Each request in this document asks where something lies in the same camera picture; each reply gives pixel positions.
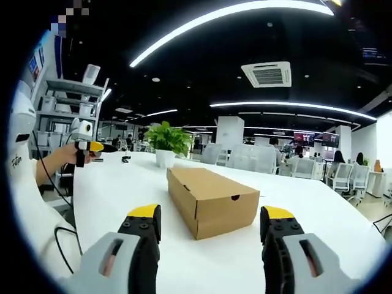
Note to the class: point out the white worn chest device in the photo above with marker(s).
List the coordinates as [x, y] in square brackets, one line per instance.
[21, 119]

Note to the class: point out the orange desk object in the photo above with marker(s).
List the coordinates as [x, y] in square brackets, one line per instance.
[378, 166]

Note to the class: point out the person's left hand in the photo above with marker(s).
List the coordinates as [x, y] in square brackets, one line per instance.
[70, 154]

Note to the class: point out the person's white shirt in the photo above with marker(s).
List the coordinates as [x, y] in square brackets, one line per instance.
[33, 208]

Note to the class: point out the long curved ceiling light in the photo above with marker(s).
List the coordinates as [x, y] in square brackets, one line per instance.
[220, 13]

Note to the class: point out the wall poster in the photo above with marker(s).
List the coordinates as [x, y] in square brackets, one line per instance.
[35, 65]

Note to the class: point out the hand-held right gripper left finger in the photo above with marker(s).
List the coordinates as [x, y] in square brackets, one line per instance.
[122, 254]

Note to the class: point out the white storage box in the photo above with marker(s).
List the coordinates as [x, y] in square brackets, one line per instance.
[43, 138]
[85, 109]
[48, 103]

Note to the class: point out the white mesh office chair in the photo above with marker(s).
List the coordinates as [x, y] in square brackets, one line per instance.
[211, 153]
[342, 176]
[304, 168]
[360, 179]
[254, 159]

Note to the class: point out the green potted plant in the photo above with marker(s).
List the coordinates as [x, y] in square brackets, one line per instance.
[167, 139]

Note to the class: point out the white square pillar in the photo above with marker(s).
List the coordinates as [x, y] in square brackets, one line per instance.
[229, 131]

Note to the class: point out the small black table object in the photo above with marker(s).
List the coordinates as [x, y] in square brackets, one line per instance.
[125, 159]

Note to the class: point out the ceiling air conditioner vent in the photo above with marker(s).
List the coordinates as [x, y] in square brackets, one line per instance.
[266, 74]

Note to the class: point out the curved ceiling light strip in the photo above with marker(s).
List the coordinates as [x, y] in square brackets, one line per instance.
[294, 105]

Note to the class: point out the hanging display screen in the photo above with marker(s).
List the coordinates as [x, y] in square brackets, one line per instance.
[330, 140]
[303, 138]

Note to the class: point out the grey metal shelf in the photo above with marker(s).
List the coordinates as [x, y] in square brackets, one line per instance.
[72, 88]

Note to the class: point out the short ceiling light strip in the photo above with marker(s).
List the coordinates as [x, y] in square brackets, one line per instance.
[160, 112]

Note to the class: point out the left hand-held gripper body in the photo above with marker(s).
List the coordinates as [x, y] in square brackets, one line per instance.
[81, 127]

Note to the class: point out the brown cardboard shoe box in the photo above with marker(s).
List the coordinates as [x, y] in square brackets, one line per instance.
[202, 190]

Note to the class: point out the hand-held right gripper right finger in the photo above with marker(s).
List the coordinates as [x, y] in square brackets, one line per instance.
[294, 257]

